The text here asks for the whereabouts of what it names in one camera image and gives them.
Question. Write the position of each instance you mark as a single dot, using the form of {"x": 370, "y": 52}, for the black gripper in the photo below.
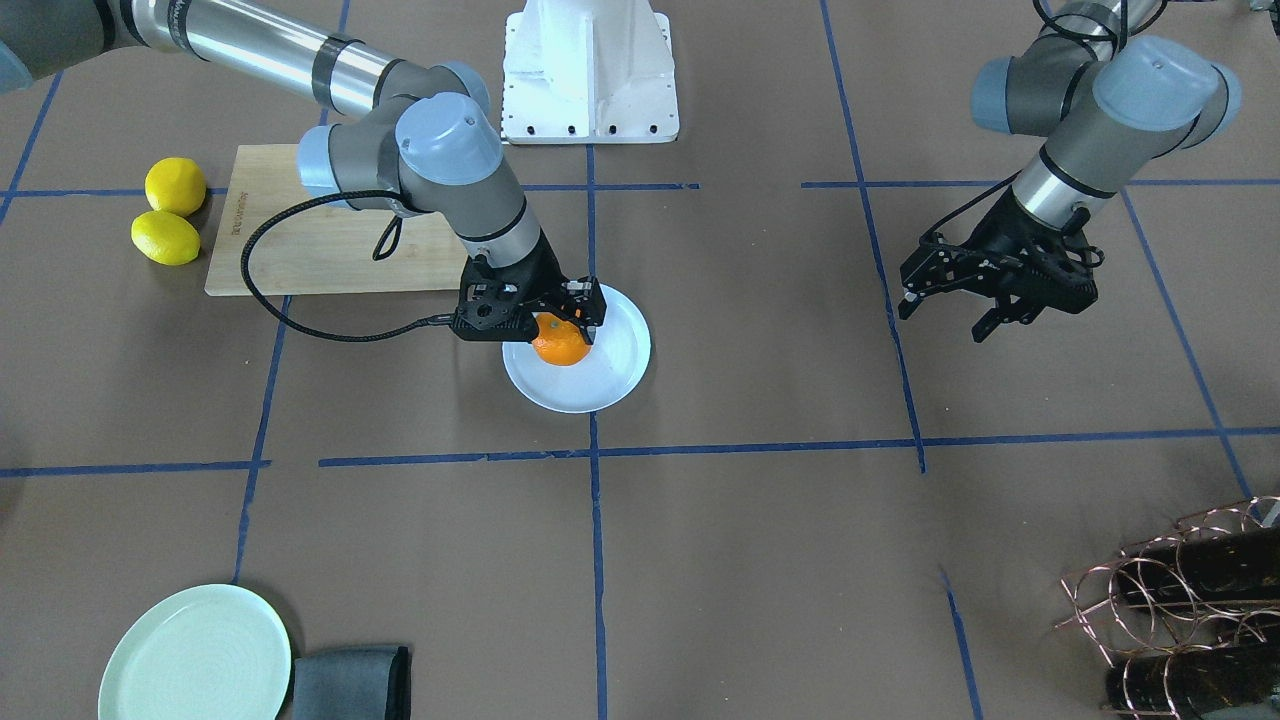
{"x": 1004, "y": 238}
{"x": 541, "y": 270}

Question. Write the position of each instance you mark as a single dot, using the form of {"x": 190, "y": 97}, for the orange fruit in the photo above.
{"x": 558, "y": 342}

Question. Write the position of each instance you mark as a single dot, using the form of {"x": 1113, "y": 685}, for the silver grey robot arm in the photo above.
{"x": 1105, "y": 97}
{"x": 417, "y": 140}

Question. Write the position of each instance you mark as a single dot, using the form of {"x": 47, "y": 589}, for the white round plate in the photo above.
{"x": 613, "y": 367}

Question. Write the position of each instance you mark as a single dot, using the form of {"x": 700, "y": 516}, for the pale green plate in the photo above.
{"x": 213, "y": 651}

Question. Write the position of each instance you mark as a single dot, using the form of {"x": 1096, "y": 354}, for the wooden cutting board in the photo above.
{"x": 325, "y": 250}

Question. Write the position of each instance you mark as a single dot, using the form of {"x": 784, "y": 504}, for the dark wine bottle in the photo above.
{"x": 1240, "y": 682}
{"x": 1226, "y": 570}

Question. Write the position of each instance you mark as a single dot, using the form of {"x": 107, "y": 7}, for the dark grey folded cloth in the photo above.
{"x": 356, "y": 682}

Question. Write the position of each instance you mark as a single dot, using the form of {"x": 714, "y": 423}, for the yellow lemon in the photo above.
{"x": 177, "y": 185}
{"x": 165, "y": 238}

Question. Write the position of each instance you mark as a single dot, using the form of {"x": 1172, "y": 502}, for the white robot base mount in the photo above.
{"x": 588, "y": 72}

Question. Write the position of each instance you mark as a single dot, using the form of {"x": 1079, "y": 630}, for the copper wire wine rack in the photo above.
{"x": 1187, "y": 621}

